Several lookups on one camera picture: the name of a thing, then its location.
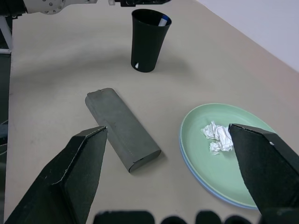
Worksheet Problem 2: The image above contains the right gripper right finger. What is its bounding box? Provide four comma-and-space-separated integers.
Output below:
228, 123, 299, 224

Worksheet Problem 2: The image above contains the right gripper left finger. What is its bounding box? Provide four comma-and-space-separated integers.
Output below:
4, 126, 109, 224

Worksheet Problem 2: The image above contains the white tissue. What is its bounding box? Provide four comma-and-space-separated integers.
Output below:
200, 120, 235, 156

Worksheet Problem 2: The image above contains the green plastic plate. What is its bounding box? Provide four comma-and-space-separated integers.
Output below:
179, 103, 280, 208

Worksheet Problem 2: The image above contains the grey glasses case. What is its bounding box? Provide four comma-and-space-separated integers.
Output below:
84, 87, 162, 175

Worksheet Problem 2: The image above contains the black plastic cup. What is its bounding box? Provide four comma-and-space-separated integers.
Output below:
131, 8, 172, 74

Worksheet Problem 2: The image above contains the blue plastic plate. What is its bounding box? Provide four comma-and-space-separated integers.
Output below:
178, 130, 259, 210

